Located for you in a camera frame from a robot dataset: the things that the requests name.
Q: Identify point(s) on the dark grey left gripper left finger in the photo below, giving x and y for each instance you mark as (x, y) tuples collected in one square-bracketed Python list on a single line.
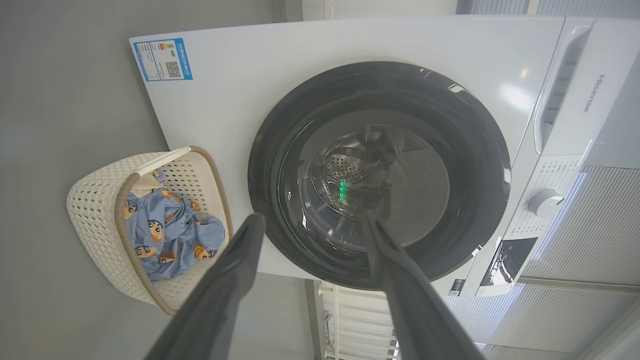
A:
[(220, 300)]

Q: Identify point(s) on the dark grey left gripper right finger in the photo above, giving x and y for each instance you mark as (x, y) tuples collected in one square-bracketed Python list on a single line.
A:
[(415, 315)]

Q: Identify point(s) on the blue cartoon print garment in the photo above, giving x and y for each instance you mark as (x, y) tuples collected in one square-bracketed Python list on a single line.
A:
[(170, 235)]

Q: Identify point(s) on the white cloth garment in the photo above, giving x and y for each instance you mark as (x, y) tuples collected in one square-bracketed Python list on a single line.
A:
[(145, 186)]

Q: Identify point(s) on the black round washer door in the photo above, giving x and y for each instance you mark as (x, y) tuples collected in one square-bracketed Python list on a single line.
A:
[(460, 150)]

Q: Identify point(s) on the black washer display panel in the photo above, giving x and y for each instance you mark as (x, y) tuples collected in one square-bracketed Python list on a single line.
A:
[(510, 260)]

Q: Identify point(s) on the stainless steel washer drum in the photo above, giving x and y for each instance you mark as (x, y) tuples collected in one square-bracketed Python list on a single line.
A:
[(355, 170)]

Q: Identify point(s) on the white plastic control knob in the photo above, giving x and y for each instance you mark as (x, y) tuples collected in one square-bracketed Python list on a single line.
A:
[(545, 203)]

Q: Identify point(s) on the white washing machine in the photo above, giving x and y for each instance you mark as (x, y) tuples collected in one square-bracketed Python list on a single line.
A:
[(240, 100)]

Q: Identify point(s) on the cream perforated laundry basket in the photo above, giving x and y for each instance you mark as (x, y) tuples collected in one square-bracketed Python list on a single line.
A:
[(95, 215)]

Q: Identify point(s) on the blue energy label sticker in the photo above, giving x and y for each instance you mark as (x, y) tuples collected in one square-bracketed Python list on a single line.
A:
[(162, 60)]

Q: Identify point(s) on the white detergent drawer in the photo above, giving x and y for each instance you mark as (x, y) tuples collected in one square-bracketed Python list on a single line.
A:
[(595, 95)]

